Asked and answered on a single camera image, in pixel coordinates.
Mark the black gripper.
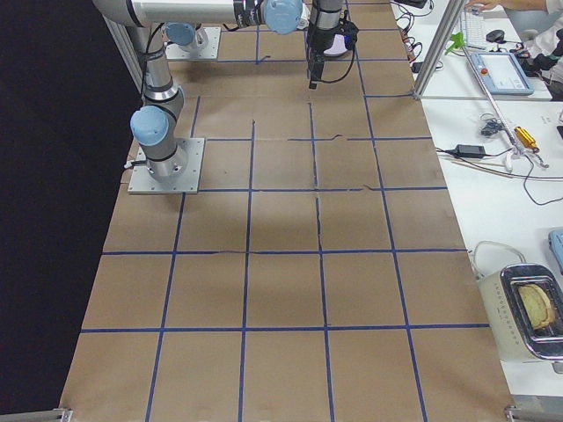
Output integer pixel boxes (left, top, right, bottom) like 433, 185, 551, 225
307, 25, 339, 90

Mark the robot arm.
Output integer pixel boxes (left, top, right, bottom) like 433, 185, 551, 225
164, 22, 208, 51
94, 1, 345, 104

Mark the lilac plate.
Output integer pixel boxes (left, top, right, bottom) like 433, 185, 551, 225
324, 34, 350, 59

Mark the person hand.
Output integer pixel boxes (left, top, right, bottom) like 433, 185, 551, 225
464, 0, 501, 13

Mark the long reach grabber stick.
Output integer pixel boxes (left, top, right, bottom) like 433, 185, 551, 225
444, 32, 550, 173

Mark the white keyboard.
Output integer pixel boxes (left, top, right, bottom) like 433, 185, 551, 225
459, 10, 487, 50

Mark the black power adapter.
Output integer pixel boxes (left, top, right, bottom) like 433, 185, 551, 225
454, 144, 486, 159

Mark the black computer mouse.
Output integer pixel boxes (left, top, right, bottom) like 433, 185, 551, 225
486, 29, 506, 44

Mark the teach pendant tablet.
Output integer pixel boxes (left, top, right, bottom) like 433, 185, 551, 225
469, 52, 534, 96

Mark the brown paper table cover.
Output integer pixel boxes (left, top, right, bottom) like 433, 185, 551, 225
61, 1, 510, 421

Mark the yellow tool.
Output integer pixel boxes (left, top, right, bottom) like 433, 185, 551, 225
514, 127, 539, 153

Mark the cream toaster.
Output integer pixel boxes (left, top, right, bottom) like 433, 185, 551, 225
478, 263, 562, 375

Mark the toast slice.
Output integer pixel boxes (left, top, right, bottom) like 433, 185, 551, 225
518, 284, 555, 330

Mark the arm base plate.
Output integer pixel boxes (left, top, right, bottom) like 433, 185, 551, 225
166, 26, 221, 62
128, 138, 206, 194

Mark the aluminium frame post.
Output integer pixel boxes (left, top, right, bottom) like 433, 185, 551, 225
413, 0, 464, 99

